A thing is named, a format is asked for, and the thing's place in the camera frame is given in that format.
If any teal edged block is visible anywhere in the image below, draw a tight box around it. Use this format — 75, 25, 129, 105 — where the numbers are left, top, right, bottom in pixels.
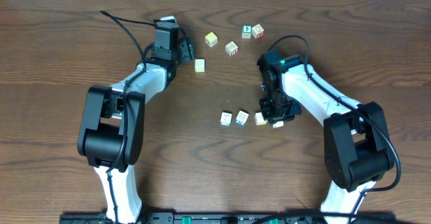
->
220, 112, 232, 126

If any red soccer letter block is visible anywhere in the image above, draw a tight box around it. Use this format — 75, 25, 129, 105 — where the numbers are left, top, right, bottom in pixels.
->
252, 24, 264, 39

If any pale yellow block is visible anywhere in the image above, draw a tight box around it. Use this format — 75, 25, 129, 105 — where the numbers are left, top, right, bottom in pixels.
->
255, 112, 267, 126
195, 59, 205, 73

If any green framed block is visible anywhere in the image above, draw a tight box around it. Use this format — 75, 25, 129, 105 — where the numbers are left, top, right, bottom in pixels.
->
241, 25, 252, 39

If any left black cable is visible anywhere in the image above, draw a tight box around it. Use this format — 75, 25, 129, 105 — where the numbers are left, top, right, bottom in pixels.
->
100, 10, 158, 224

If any blue edged block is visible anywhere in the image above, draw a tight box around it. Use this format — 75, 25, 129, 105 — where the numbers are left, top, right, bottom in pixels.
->
272, 121, 284, 128
235, 110, 249, 126

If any yellow top block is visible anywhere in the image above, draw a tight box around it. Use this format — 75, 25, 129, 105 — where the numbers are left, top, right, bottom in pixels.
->
205, 32, 218, 47

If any red sided center block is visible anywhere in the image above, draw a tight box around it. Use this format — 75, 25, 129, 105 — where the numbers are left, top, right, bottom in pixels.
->
225, 41, 238, 57

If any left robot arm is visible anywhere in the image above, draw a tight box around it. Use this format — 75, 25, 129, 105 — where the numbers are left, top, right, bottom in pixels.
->
77, 36, 195, 223

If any blue edged front block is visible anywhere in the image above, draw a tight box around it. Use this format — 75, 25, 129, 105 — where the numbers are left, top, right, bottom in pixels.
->
272, 121, 284, 128

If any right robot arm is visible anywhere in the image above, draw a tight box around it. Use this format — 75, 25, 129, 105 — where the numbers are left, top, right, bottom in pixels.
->
257, 50, 397, 223

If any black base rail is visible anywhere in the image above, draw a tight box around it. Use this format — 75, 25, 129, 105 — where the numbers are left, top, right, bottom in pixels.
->
59, 212, 396, 224

